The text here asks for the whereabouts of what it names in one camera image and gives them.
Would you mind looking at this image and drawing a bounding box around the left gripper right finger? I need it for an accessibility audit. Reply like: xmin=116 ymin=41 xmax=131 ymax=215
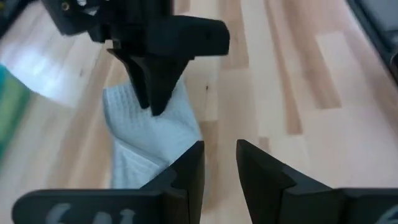
xmin=236 ymin=139 xmax=398 ymax=224

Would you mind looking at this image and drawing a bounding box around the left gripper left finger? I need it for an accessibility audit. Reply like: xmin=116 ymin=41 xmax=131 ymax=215
xmin=12 ymin=140 xmax=205 ymax=224

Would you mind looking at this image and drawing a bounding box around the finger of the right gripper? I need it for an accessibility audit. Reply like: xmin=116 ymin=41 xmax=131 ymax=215
xmin=124 ymin=18 xmax=230 ymax=116
xmin=107 ymin=49 xmax=150 ymax=109

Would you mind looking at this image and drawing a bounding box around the grey microfiber towel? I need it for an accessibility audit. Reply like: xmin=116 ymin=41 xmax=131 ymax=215
xmin=102 ymin=79 xmax=202 ymax=190

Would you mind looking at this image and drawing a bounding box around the green translucent plastic bin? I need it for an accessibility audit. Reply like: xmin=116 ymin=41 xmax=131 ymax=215
xmin=0 ymin=63 xmax=32 ymax=161

